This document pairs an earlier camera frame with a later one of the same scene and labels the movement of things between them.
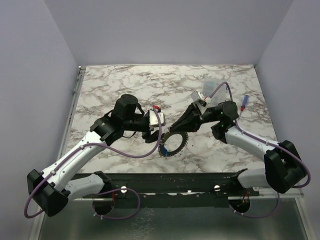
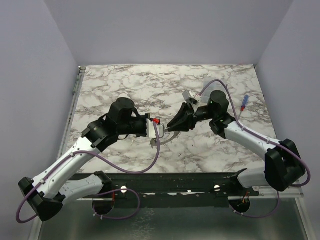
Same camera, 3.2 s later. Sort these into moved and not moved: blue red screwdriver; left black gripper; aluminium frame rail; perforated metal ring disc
Moved: perforated metal ring disc
Not moved: aluminium frame rail; left black gripper; blue red screwdriver
